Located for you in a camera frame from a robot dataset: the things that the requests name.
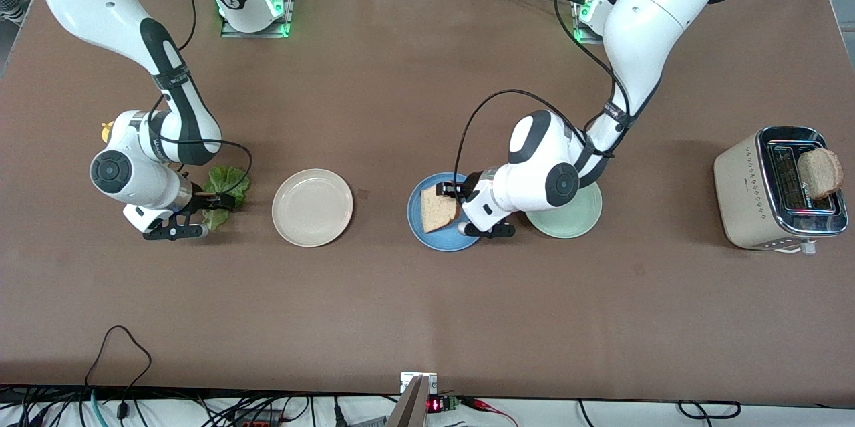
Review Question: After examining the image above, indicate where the beige chrome toaster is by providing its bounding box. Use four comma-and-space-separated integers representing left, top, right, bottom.
713, 126, 849, 255

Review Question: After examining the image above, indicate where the red clip lead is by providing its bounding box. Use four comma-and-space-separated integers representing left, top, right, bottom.
461, 397, 518, 427

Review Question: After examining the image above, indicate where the teal cable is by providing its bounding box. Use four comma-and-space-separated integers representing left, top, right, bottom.
89, 389, 109, 427

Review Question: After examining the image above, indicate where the blue round plate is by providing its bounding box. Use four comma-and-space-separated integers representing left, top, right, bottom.
407, 172, 483, 253

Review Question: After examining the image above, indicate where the black coiled cable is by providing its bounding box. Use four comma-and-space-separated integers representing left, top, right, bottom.
677, 400, 743, 420

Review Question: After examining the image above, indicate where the beige round plate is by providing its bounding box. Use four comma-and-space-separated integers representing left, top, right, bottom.
271, 168, 354, 248

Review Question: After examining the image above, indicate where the green lettuce leaf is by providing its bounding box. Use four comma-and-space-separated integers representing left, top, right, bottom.
200, 166, 252, 232

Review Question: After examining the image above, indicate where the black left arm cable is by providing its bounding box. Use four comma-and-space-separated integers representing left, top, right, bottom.
453, 0, 653, 181

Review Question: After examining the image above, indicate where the brown bread slice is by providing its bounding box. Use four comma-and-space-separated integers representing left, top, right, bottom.
798, 148, 845, 200
420, 184, 463, 235

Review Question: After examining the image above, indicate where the thin black looped cable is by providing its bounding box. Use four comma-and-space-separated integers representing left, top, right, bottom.
83, 325, 153, 408

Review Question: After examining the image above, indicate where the light green round plate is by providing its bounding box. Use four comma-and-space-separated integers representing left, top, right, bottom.
525, 176, 603, 239

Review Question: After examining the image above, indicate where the small white mount box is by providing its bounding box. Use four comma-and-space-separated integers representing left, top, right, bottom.
400, 372, 438, 394

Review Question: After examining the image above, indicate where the grey metal bracket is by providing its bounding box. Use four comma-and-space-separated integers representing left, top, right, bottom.
386, 376, 430, 427

